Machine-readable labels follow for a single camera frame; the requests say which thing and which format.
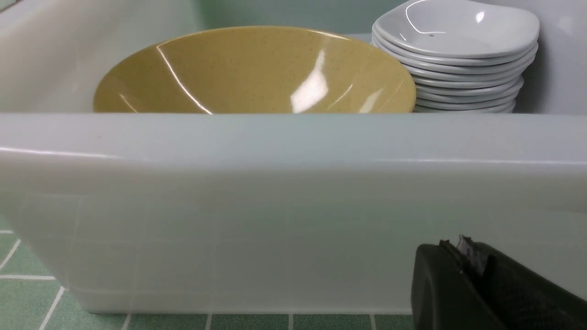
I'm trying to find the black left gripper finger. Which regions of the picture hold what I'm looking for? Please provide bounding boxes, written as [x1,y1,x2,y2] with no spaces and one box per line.
[410,236,587,330]

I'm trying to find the yellow bowl in tub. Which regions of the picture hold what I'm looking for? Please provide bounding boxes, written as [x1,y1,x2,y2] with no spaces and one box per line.
[93,26,416,115]

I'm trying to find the translucent white plastic tub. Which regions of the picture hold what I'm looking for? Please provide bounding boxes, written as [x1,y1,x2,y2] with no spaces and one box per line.
[1,0,586,314]

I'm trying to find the stack of white dishes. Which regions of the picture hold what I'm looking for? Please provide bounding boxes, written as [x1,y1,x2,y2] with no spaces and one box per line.
[371,0,540,114]

